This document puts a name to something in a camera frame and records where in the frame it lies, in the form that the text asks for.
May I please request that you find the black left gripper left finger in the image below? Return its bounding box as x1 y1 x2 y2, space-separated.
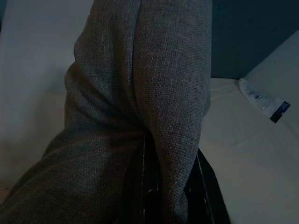
123 132 164 224

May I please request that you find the white plastic-wrapped slab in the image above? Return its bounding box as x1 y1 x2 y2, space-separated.
237 29 299 133

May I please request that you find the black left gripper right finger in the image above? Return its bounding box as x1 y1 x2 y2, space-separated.
184 148 232 224

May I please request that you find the colourful patterned pillow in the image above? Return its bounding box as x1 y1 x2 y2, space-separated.
0 0 213 224

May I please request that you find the white mattress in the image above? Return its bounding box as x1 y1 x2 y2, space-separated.
199 77 299 224

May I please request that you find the dark label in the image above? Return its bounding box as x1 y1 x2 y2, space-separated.
269 100 292 125

